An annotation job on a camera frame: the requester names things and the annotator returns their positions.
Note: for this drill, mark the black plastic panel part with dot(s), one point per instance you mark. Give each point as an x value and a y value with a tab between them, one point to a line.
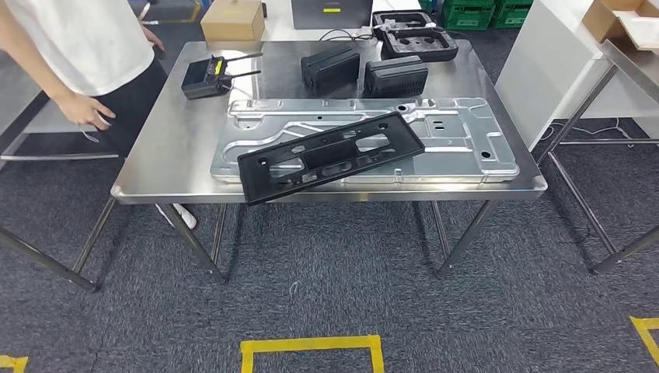
329	154

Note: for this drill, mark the stainless steel workbench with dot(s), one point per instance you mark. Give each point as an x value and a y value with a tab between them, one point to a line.
170	154

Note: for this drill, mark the black ribbed battery pack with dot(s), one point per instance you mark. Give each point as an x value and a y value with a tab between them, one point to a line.
329	72
396	77

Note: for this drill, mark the large stamped metal panel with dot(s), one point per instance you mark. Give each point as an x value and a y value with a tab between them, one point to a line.
463	149

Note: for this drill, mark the black foam case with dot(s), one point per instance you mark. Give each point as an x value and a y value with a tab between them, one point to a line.
422	51

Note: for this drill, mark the black remote controller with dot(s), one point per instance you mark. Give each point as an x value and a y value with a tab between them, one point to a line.
201	82

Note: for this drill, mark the grey laptop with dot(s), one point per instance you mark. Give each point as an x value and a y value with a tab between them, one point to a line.
329	18

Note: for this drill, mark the brown cardboard box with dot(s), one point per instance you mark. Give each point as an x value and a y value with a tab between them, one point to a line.
231	23

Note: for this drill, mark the white cabinet table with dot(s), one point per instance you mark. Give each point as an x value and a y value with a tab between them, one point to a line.
540	62

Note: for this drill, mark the person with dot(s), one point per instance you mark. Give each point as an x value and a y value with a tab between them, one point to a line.
92	41

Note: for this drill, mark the steel side table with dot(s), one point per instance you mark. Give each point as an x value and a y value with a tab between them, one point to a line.
51	144

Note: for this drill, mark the open cardboard box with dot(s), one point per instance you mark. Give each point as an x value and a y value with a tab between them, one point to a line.
602	20

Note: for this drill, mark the steel table thin legs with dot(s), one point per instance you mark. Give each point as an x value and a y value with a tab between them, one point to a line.
638	67

